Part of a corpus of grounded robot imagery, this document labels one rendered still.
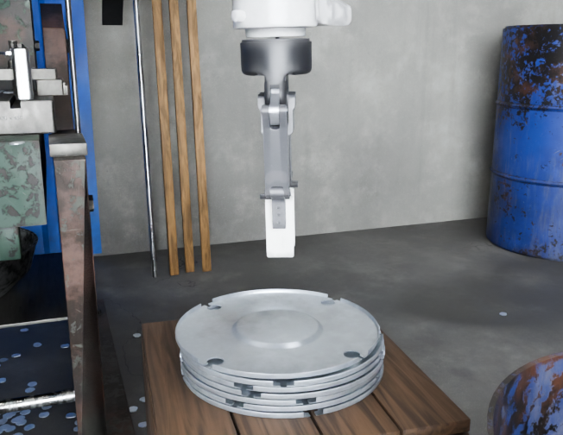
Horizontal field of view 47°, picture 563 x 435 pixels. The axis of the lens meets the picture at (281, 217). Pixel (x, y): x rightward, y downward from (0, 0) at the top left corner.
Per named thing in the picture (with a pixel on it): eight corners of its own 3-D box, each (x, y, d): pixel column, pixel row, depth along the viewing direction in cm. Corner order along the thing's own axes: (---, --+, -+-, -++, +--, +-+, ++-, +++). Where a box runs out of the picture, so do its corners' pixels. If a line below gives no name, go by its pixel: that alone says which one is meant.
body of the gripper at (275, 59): (244, 37, 72) (247, 120, 74) (235, 36, 64) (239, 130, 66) (312, 35, 71) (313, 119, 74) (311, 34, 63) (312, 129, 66)
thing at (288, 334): (265, 280, 112) (265, 276, 112) (415, 324, 95) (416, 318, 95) (132, 336, 91) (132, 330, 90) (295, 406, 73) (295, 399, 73)
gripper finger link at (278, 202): (285, 180, 69) (284, 186, 67) (286, 225, 71) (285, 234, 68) (271, 181, 70) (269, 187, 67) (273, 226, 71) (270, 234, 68)
